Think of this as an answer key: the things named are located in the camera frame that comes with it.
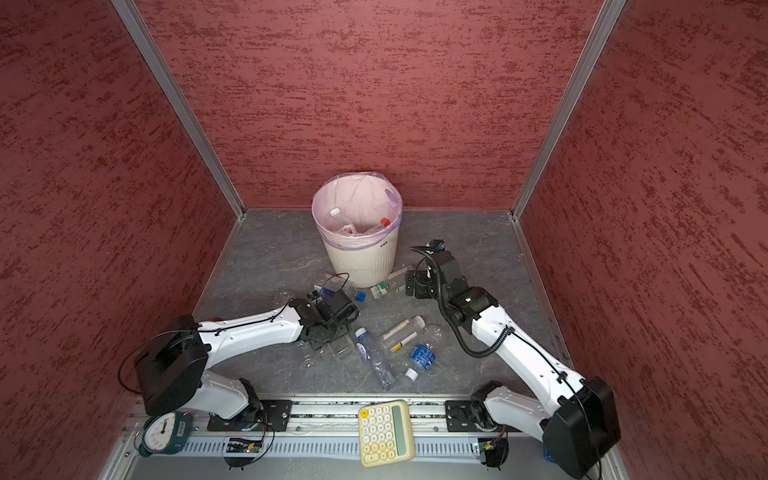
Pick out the clear square plastic bottle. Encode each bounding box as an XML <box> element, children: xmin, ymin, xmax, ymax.
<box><xmin>298</xmin><ymin>335</ymin><xmax>357</xmax><ymax>369</ymax></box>

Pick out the tall clear bottle purple label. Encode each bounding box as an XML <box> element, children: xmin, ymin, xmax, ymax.
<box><xmin>355</xmin><ymin>327</ymin><xmax>396</xmax><ymax>391</ymax></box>

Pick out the clear bottle orange label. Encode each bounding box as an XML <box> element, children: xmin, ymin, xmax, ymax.
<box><xmin>380</xmin><ymin>315</ymin><xmax>426</xmax><ymax>353</ymax></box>

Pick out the small bottle blue label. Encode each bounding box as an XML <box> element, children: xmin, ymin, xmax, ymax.
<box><xmin>405</xmin><ymin>325</ymin><xmax>446</xmax><ymax>382</ymax></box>

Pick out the clear bottle white cap red label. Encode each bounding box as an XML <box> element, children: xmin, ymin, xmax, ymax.
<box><xmin>328</xmin><ymin>207</ymin><xmax>359</xmax><ymax>236</ymax></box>

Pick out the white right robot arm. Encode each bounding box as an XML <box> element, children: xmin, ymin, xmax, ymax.
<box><xmin>406</xmin><ymin>240</ymin><xmax>621</xmax><ymax>479</ymax></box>

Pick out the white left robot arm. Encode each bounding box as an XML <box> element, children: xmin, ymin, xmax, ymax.
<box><xmin>133</xmin><ymin>291</ymin><xmax>360</xmax><ymax>431</ymax></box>

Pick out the cream ribbed waste bin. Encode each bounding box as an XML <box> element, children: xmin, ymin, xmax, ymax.
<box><xmin>311</xmin><ymin>171</ymin><xmax>403</xmax><ymax>288</ymax></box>

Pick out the pink bin liner bag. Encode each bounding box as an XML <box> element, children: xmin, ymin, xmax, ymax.
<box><xmin>311</xmin><ymin>172</ymin><xmax>403</xmax><ymax>251</ymax></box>

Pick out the clear bottle blue cap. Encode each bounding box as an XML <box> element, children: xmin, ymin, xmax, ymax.
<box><xmin>314</xmin><ymin>273</ymin><xmax>367</xmax><ymax>303</ymax></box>

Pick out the clear bottle green band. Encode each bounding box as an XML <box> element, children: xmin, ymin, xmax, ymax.
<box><xmin>369</xmin><ymin>266</ymin><xmax>409</xmax><ymax>299</ymax></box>

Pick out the yellow calculator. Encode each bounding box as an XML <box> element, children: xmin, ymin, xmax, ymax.
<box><xmin>357</xmin><ymin>400</ymin><xmax>416</xmax><ymax>468</ymax></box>

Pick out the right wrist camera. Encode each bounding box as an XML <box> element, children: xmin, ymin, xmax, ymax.
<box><xmin>424</xmin><ymin>239</ymin><xmax>445</xmax><ymax>253</ymax></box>

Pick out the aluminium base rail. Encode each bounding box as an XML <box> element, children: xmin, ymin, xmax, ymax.
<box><xmin>101</xmin><ymin>395</ymin><xmax>530</xmax><ymax>479</ymax></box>

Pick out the aluminium corner post left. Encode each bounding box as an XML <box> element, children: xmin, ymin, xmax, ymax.
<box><xmin>111</xmin><ymin>0</ymin><xmax>247</xmax><ymax>221</ymax></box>

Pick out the aluminium corner post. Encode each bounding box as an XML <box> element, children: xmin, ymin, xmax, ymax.
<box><xmin>511</xmin><ymin>0</ymin><xmax>626</xmax><ymax>222</ymax></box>
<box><xmin>111</xmin><ymin>0</ymin><xmax>247</xmax><ymax>221</ymax></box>

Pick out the aluminium corner post right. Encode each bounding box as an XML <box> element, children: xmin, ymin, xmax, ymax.
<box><xmin>511</xmin><ymin>0</ymin><xmax>626</xmax><ymax>222</ymax></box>

